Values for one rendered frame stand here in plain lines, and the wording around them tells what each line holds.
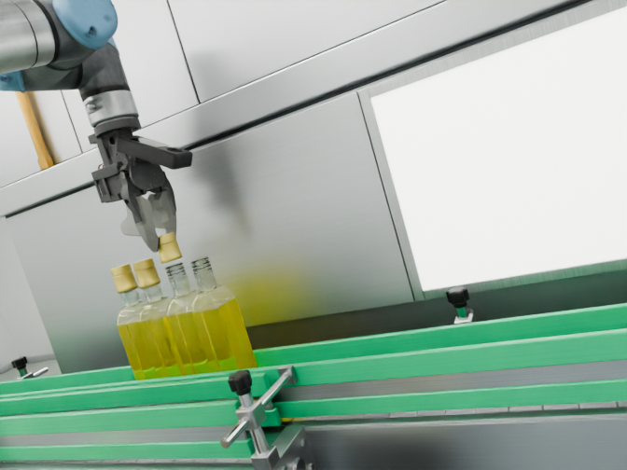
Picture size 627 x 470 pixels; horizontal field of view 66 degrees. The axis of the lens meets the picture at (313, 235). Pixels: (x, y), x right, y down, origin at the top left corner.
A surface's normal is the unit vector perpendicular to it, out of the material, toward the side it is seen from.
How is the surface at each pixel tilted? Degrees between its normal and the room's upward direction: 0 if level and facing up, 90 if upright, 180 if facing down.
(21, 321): 90
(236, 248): 90
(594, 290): 90
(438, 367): 90
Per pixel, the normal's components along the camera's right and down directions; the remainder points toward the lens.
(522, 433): -0.40, 0.22
